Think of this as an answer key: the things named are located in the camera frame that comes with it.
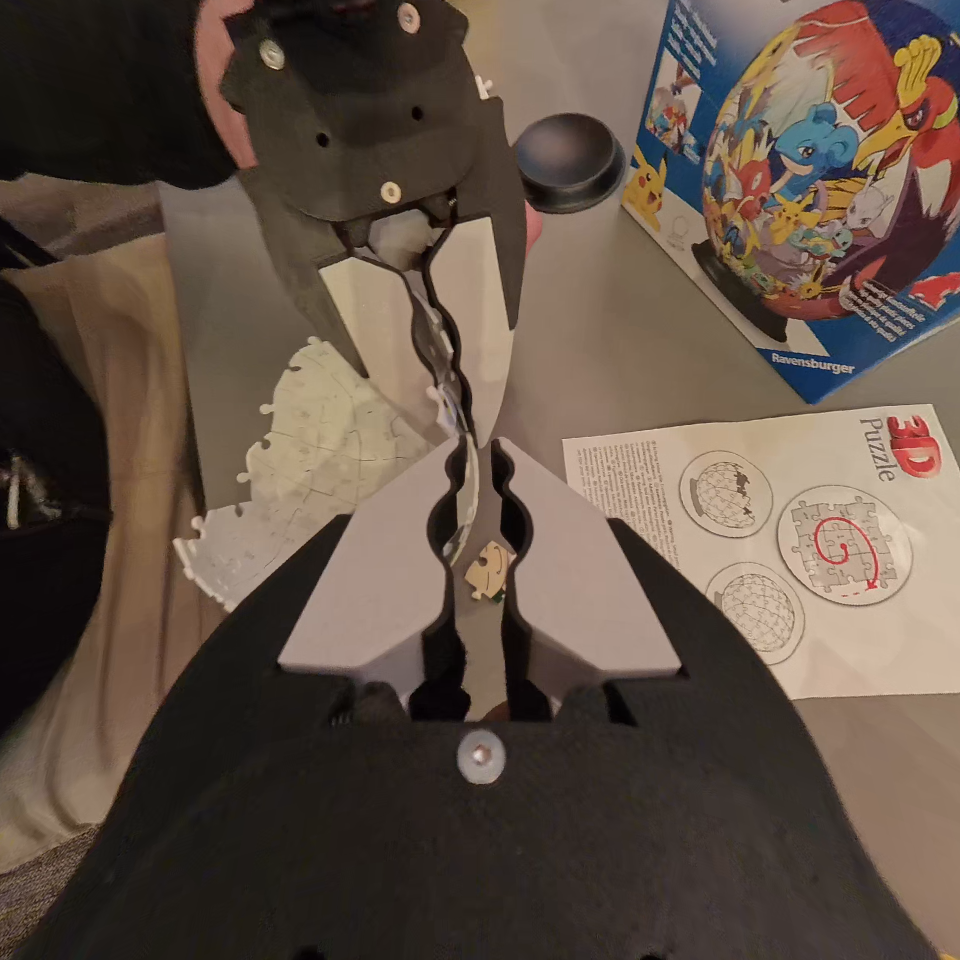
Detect partly built puzzle ball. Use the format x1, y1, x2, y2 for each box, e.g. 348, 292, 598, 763
172, 288, 483, 612

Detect person's left forearm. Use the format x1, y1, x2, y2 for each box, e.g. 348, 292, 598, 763
0, 0, 245, 190

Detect black round ball stand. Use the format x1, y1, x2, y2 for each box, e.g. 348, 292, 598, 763
513, 112, 627, 215

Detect blue puzzle box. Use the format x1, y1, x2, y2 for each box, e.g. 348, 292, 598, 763
621, 0, 960, 406

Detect white piece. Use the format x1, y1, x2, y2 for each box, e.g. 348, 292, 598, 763
465, 540, 519, 603

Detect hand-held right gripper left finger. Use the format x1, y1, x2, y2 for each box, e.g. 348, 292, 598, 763
277, 439, 472, 714

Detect person's left hand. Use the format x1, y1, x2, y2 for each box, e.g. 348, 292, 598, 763
193, 0, 261, 172

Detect white instruction leaflet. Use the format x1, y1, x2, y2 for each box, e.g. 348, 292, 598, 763
562, 403, 960, 700

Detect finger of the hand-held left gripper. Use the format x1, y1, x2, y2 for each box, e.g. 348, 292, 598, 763
420, 213, 517, 445
317, 255, 475, 451

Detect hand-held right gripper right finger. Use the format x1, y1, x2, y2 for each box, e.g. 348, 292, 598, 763
489, 437, 684, 720

